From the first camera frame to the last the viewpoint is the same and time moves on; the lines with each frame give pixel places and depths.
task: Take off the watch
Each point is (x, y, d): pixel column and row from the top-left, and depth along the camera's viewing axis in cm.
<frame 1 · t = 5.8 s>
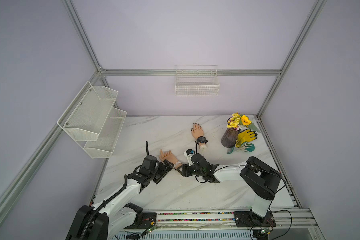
left hand: (169, 170, 85), fingers open
right hand: (180, 170, 89), fingers open
purple glass vase: (229, 137, 101), point 7 cm above the table
artificial flower bouquet: (237, 121, 84), point 27 cm above the table
teal white work glove: (245, 147, 102), point 2 cm above the table

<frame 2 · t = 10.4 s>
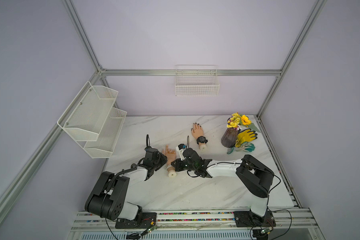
left hand: (166, 158, 93), fingers closed
right hand: (172, 165, 88), fingers closed
the named things where they were.

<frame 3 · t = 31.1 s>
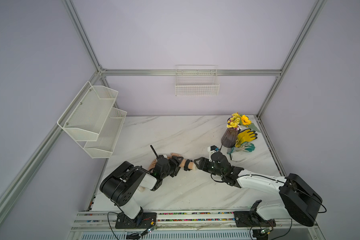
left hand: (183, 162, 91), fingers open
right hand: (197, 163, 86), fingers open
the named things where they were.

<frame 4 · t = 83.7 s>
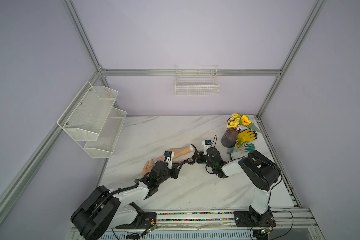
left hand: (179, 165, 86), fingers closed
right hand: (196, 154, 97), fingers closed
the named things where they were.

